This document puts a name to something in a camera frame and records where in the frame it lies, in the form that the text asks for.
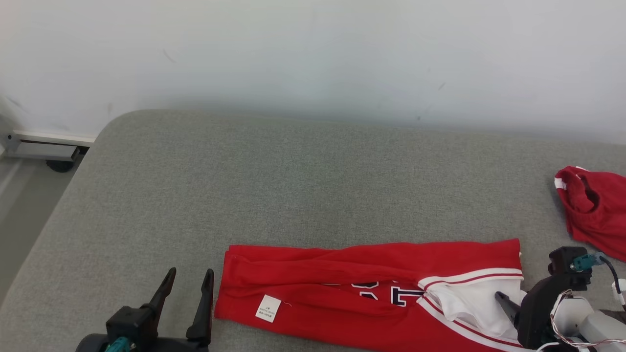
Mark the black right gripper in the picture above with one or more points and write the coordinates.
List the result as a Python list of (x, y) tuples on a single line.
[(538, 313)]

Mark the black caster wheel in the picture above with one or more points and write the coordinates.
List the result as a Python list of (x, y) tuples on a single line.
[(60, 165)]

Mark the red shorts with white stripe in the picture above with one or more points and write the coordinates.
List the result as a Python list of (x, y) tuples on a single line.
[(599, 220)]

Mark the teal right camera connector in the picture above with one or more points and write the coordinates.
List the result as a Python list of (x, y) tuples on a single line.
[(587, 262)]

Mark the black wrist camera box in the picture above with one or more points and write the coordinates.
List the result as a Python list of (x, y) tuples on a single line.
[(565, 261), (129, 322)]

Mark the red white basketball jersey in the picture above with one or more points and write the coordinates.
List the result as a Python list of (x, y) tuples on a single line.
[(342, 303)]

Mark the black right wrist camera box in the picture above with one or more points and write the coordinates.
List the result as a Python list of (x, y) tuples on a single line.
[(565, 261)]

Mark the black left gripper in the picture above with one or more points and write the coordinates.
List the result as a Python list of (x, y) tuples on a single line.
[(181, 347)]

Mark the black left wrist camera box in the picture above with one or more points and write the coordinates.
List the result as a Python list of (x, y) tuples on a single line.
[(129, 322)]

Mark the teal left camera connector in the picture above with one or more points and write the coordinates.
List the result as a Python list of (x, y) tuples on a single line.
[(120, 346)]

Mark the teal camera connector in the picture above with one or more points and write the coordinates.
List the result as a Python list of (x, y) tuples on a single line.
[(120, 346), (587, 262)]

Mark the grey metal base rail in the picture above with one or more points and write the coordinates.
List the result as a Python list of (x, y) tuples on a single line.
[(44, 146)]

